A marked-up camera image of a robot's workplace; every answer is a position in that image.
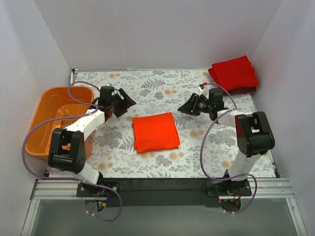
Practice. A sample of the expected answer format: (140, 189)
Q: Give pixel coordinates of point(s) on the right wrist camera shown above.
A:
(203, 91)

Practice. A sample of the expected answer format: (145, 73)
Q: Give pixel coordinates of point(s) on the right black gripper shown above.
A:
(195, 105)

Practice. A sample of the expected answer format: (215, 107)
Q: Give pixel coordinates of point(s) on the orange t-shirt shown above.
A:
(155, 133)

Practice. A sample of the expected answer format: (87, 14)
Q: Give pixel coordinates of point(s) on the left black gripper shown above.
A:
(119, 104)

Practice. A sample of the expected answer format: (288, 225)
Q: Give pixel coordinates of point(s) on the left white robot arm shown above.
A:
(67, 148)

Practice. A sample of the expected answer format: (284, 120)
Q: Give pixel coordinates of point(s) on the aluminium frame rail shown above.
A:
(162, 207)

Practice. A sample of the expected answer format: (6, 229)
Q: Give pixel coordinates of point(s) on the folded dark red t-shirt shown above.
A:
(240, 90)

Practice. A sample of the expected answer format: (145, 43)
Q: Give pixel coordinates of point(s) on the floral patterned table mat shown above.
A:
(205, 149)

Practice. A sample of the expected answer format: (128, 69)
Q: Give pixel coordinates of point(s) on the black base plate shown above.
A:
(133, 192)

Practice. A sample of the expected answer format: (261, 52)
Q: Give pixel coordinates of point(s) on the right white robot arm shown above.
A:
(253, 133)

